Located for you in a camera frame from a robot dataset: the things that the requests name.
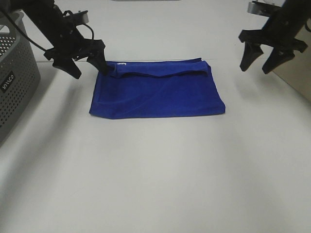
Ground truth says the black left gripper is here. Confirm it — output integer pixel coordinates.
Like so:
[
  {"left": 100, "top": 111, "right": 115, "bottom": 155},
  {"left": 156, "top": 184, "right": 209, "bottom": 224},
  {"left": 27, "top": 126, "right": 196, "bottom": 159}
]
[{"left": 44, "top": 29, "right": 107, "bottom": 79}]

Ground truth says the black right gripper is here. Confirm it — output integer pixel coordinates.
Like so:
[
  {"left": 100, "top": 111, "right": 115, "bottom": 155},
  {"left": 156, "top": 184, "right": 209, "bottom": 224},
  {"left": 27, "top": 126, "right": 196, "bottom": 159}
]
[{"left": 239, "top": 14, "right": 307, "bottom": 74}]

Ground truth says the blue microfibre towel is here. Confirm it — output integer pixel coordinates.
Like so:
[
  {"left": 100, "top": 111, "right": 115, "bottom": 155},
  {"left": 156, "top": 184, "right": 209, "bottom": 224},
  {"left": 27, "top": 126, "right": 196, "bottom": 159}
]
[{"left": 89, "top": 58, "right": 225, "bottom": 119}]

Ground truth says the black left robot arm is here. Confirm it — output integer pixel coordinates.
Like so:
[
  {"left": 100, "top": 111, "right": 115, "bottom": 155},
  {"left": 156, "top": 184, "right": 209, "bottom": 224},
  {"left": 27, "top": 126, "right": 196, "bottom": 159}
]
[{"left": 0, "top": 0, "right": 107, "bottom": 79}]

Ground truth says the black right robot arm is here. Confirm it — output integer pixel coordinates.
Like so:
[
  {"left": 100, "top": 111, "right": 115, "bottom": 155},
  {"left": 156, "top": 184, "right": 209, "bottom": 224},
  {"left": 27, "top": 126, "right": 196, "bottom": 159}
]
[{"left": 239, "top": 0, "right": 311, "bottom": 74}]

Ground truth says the beige storage box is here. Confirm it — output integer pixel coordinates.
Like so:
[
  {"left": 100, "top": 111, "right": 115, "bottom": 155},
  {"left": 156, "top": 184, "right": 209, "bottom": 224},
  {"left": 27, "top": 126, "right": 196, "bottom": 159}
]
[{"left": 274, "top": 26, "right": 311, "bottom": 101}]

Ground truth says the grey perforated plastic basket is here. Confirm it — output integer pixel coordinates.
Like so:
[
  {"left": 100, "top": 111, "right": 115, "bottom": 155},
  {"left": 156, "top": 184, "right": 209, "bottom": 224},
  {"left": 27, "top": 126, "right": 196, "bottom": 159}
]
[{"left": 0, "top": 17, "right": 41, "bottom": 145}]

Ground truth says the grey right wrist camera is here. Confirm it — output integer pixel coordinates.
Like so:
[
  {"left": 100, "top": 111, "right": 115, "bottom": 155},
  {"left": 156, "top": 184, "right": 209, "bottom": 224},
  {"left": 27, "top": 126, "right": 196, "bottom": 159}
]
[{"left": 247, "top": 0, "right": 281, "bottom": 17}]

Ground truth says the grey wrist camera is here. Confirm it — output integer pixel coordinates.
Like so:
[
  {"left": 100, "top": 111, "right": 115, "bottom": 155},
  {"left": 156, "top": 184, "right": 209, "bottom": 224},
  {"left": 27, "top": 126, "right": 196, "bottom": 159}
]
[
  {"left": 247, "top": 0, "right": 281, "bottom": 17},
  {"left": 63, "top": 10, "right": 89, "bottom": 26}
]

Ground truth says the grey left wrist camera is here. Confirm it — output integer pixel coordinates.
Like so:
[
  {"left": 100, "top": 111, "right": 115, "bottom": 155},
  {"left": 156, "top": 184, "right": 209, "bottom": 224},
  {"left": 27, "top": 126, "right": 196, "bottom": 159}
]
[{"left": 63, "top": 10, "right": 89, "bottom": 26}]

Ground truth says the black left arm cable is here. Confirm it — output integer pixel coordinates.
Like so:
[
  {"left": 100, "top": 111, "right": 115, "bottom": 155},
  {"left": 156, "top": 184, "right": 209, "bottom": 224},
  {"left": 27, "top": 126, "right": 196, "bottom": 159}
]
[{"left": 0, "top": 4, "right": 95, "bottom": 53}]

